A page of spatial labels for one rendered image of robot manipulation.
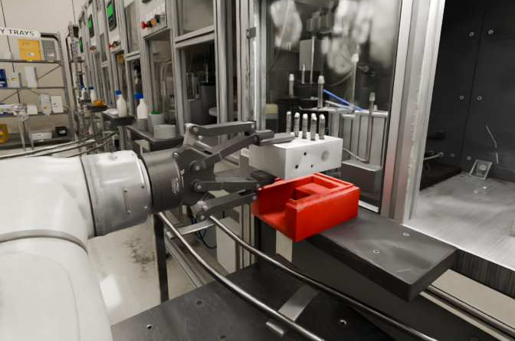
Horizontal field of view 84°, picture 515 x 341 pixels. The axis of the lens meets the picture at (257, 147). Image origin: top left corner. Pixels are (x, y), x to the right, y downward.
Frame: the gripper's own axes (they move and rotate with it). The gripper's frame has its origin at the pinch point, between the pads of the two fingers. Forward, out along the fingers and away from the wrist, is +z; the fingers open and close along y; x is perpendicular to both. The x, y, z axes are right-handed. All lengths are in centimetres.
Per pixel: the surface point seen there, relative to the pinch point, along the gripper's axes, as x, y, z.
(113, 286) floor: 131, -103, -15
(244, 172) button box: 17.6, -8.5, 5.5
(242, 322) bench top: 6.5, -35.5, -3.4
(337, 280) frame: 13, -48, 34
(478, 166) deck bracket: -9, -12, 61
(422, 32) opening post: -11.5, 18.2, 19.7
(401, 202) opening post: -11.4, -9.4, 18.9
